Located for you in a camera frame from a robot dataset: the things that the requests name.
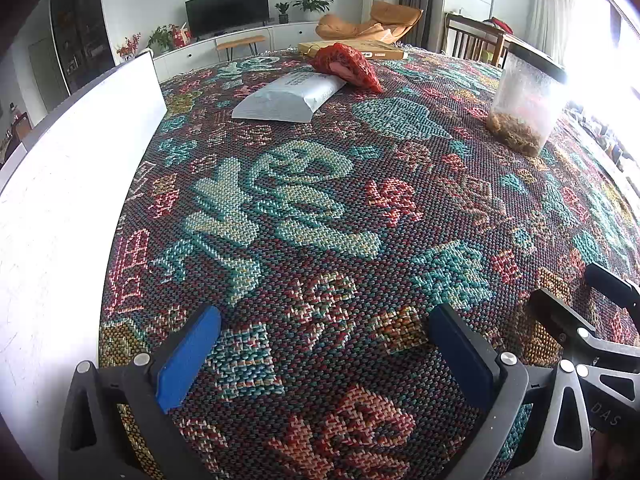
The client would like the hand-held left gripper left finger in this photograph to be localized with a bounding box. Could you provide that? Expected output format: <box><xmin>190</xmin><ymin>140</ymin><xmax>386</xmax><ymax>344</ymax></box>
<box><xmin>59</xmin><ymin>305</ymin><xmax>223</xmax><ymax>480</ymax></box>

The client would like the white window curtain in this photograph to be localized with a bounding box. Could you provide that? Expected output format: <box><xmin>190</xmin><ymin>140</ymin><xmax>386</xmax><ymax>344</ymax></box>
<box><xmin>527</xmin><ymin>0</ymin><xmax>596</xmax><ymax>66</ymax></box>

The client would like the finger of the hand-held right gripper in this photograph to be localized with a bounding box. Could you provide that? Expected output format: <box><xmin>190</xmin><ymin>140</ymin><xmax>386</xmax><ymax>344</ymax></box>
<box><xmin>529</xmin><ymin>287</ymin><xmax>640</xmax><ymax>376</ymax></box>
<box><xmin>584</xmin><ymin>262</ymin><xmax>640</xmax><ymax>321</ymax></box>

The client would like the colourful woven patterned blanket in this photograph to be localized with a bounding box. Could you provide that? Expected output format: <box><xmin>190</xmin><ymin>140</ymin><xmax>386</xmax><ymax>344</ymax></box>
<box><xmin>97</xmin><ymin>45</ymin><xmax>640</xmax><ymax>480</ymax></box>

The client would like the white board panel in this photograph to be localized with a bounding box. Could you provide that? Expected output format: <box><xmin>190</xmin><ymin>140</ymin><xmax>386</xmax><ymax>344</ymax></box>
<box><xmin>0</xmin><ymin>51</ymin><xmax>167</xmax><ymax>441</ymax></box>

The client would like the white mailer bag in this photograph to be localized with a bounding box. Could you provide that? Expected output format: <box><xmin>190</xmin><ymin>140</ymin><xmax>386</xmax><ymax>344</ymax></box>
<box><xmin>231</xmin><ymin>70</ymin><xmax>348</xmax><ymax>124</ymax></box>

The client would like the red mesh bag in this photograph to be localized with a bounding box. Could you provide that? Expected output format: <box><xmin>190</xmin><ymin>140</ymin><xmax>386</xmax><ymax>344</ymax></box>
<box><xmin>312</xmin><ymin>42</ymin><xmax>385</xmax><ymax>93</ymax></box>

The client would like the white low cabinet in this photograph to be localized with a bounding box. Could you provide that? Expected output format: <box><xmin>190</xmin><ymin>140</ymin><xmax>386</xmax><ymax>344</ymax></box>
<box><xmin>150</xmin><ymin>20</ymin><xmax>326</xmax><ymax>83</ymax></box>

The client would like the orange lounge chair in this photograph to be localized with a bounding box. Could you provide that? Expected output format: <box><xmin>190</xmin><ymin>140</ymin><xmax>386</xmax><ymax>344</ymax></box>
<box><xmin>317</xmin><ymin>1</ymin><xmax>423</xmax><ymax>46</ymax></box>

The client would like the clear container with black lid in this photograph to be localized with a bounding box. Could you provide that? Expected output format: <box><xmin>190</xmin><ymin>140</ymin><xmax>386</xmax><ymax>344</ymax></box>
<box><xmin>486</xmin><ymin>40</ymin><xmax>568</xmax><ymax>158</ymax></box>

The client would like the bushy green potted plant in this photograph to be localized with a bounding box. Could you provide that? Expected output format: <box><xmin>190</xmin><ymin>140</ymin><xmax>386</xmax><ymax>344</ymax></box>
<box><xmin>147</xmin><ymin>25</ymin><xmax>176</xmax><ymax>53</ymax></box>

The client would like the black flat television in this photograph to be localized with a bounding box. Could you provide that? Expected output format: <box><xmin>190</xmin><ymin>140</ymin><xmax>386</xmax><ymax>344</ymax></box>
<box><xmin>185</xmin><ymin>0</ymin><xmax>269</xmax><ymax>38</ymax></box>

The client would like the flat yellow box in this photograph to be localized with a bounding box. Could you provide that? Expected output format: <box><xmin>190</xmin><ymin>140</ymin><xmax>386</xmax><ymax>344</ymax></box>
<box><xmin>298</xmin><ymin>39</ymin><xmax>408</xmax><ymax>60</ymax></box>

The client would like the dark glass cabinet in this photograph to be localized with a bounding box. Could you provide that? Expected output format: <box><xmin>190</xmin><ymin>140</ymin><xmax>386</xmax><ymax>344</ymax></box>
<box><xmin>49</xmin><ymin>0</ymin><xmax>123</xmax><ymax>96</ymax></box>

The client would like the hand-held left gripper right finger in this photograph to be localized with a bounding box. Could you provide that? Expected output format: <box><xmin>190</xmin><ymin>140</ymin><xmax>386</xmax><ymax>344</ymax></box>
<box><xmin>429</xmin><ymin>304</ymin><xmax>593</xmax><ymax>480</ymax></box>

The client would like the wooden stool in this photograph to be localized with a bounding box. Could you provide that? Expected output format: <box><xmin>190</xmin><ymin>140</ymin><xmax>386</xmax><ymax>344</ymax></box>
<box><xmin>216</xmin><ymin>35</ymin><xmax>267</xmax><ymax>63</ymax></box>

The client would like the red flower arrangement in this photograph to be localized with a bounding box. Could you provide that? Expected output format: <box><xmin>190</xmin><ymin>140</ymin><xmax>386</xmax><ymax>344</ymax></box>
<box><xmin>116</xmin><ymin>33</ymin><xmax>142</xmax><ymax>61</ymax></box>

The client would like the wooden chair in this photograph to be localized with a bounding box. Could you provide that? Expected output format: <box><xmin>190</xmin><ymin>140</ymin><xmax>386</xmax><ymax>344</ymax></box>
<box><xmin>442</xmin><ymin>11</ymin><xmax>518</xmax><ymax>68</ymax></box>

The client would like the grey curtain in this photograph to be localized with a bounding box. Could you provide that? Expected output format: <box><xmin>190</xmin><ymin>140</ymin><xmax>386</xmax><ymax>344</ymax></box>
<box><xmin>397</xmin><ymin>0</ymin><xmax>433</xmax><ymax>51</ymax></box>

